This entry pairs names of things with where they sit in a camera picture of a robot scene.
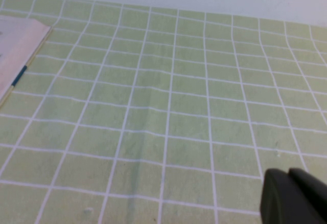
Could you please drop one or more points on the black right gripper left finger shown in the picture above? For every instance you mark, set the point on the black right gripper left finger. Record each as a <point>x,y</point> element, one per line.
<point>278,203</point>

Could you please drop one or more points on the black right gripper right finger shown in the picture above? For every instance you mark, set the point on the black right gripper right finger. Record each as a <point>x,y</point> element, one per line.
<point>311,184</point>

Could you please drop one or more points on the green white checked tablecloth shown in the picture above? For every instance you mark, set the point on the green white checked tablecloth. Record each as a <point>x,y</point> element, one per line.
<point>163,106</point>

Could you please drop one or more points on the technical diagram book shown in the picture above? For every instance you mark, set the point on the technical diagram book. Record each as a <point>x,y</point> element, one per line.
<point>18,50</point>

